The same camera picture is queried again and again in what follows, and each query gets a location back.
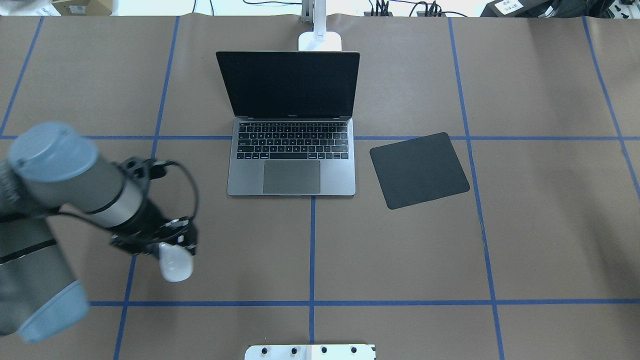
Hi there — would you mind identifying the grey laptop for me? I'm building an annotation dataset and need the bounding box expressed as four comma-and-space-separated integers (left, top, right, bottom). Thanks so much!
215, 51, 361, 196

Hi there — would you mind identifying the white computer mouse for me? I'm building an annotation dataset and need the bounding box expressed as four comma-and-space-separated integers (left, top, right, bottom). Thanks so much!
158, 243, 194, 283

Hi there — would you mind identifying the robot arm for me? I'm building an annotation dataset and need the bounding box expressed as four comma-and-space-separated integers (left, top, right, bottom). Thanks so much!
1, 121, 199, 344

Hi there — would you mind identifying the cardboard box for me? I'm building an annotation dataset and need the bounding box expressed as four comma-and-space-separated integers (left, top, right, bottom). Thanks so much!
51, 0, 114, 16

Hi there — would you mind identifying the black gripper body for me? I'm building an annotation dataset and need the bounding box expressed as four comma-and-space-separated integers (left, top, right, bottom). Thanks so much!
109, 200, 194, 256

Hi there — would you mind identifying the black box with label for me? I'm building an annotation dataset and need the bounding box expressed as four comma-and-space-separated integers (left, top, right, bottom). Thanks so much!
480, 0, 553, 18

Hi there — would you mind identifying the white desk lamp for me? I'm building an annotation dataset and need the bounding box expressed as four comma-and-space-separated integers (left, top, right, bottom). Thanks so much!
297, 0, 343, 51

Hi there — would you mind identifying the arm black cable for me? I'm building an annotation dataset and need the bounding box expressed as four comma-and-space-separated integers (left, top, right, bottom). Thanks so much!
155, 160, 200, 226

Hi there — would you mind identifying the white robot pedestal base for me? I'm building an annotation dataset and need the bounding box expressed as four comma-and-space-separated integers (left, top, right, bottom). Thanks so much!
244, 343, 377, 360

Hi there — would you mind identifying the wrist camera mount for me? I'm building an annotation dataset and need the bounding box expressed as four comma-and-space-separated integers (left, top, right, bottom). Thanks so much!
113, 157, 169, 199

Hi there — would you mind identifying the black mouse pad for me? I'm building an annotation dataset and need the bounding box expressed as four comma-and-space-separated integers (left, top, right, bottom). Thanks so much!
369, 132, 471, 210

